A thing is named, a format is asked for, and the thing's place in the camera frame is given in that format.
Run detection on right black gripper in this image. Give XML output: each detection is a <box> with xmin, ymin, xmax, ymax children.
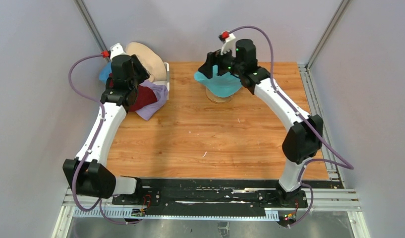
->
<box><xmin>198</xmin><ymin>44</ymin><xmax>243</xmax><ymax>80</ymax></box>

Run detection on turquoise bucket hat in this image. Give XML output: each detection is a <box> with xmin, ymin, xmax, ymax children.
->
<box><xmin>194</xmin><ymin>65</ymin><xmax>242</xmax><ymax>98</ymax></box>

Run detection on maroon bucket hat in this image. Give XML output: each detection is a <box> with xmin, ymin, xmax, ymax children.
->
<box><xmin>129</xmin><ymin>85</ymin><xmax>158</xmax><ymax>112</ymax></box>

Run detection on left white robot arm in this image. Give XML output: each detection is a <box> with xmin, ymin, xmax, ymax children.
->
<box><xmin>62</xmin><ymin>52</ymin><xmax>149</xmax><ymax>210</ymax></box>

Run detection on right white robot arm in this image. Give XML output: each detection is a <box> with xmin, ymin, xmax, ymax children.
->
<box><xmin>198</xmin><ymin>39</ymin><xmax>323</xmax><ymax>207</ymax></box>

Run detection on blue hat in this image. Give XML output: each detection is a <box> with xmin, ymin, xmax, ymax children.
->
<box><xmin>99</xmin><ymin>62</ymin><xmax>112</xmax><ymax>84</ymax></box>

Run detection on beige cap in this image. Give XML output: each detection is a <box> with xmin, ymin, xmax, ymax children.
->
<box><xmin>126</xmin><ymin>42</ymin><xmax>167</xmax><ymax>82</ymax></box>

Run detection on wooden hat stand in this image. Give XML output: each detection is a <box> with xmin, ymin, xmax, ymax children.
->
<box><xmin>205</xmin><ymin>88</ymin><xmax>233</xmax><ymax>104</ymax></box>

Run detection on lavender bucket hat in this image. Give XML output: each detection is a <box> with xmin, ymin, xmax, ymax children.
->
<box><xmin>136</xmin><ymin>80</ymin><xmax>169</xmax><ymax>120</ymax></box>

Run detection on white perforated basket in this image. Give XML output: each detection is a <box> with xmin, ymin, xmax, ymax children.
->
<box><xmin>164</xmin><ymin>62</ymin><xmax>170</xmax><ymax>100</ymax></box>

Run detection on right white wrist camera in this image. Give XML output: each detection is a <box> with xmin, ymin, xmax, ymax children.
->
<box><xmin>219</xmin><ymin>31</ymin><xmax>236</xmax><ymax>55</ymax></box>

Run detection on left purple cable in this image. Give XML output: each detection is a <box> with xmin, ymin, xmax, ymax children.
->
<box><xmin>67</xmin><ymin>54</ymin><xmax>144</xmax><ymax>226</ymax></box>

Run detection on purple cable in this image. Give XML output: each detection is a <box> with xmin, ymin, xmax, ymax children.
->
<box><xmin>67</xmin><ymin>54</ymin><xmax>144</xmax><ymax>226</ymax></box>
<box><xmin>228</xmin><ymin>25</ymin><xmax>354</xmax><ymax>228</ymax></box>

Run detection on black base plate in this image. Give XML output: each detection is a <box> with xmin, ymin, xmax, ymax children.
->
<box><xmin>112</xmin><ymin>178</ymin><xmax>308</xmax><ymax>217</ymax></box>

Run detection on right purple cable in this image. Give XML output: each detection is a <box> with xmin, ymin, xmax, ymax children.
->
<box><xmin>228</xmin><ymin>25</ymin><xmax>354</xmax><ymax>228</ymax></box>

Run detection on aluminium frame rails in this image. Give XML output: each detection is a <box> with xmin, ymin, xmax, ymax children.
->
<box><xmin>53</xmin><ymin>62</ymin><xmax>368</xmax><ymax>238</ymax></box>

